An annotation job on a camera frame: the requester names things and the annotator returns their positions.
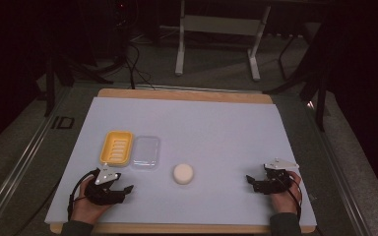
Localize white table mat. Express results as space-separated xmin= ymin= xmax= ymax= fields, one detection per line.
xmin=44 ymin=96 xmax=318 ymax=228

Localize white metal stand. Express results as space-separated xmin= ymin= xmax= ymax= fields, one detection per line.
xmin=174 ymin=0 xmax=272 ymax=82

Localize person's right hand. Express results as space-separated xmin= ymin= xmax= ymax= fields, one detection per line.
xmin=269 ymin=170 xmax=303 ymax=216

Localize black metal stand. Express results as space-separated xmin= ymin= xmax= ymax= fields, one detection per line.
xmin=263 ymin=23 xmax=330 ymax=133

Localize clear plastic soap dish lid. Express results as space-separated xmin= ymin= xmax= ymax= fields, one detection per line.
xmin=130 ymin=135 xmax=161 ymax=171

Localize black floor cables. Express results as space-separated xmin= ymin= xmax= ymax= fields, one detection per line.
xmin=111 ymin=0 xmax=157 ymax=90

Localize person's left hand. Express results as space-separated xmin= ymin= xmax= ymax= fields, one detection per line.
xmin=70 ymin=176 xmax=116 ymax=226

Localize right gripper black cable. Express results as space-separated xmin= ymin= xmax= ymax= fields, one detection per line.
xmin=277 ymin=171 xmax=304 ymax=219

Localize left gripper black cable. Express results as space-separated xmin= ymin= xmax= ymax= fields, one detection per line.
xmin=66 ymin=168 xmax=100 ymax=222

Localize yellow soap dish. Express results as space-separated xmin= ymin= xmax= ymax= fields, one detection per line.
xmin=98 ymin=130 xmax=134 ymax=167

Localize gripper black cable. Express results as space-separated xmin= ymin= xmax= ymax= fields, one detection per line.
xmin=277 ymin=171 xmax=304 ymax=219
xmin=66 ymin=168 xmax=100 ymax=222

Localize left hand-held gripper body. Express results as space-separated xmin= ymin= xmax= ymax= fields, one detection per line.
xmin=84 ymin=164 xmax=126 ymax=207

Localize round white soap bar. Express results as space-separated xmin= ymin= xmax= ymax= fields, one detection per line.
xmin=172 ymin=162 xmax=195 ymax=186

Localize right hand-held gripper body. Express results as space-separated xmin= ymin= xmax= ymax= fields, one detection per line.
xmin=251 ymin=157 xmax=300 ymax=196

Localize metal floor rail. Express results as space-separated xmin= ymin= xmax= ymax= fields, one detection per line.
xmin=303 ymin=101 xmax=373 ymax=236
xmin=0 ymin=86 xmax=74 ymax=236

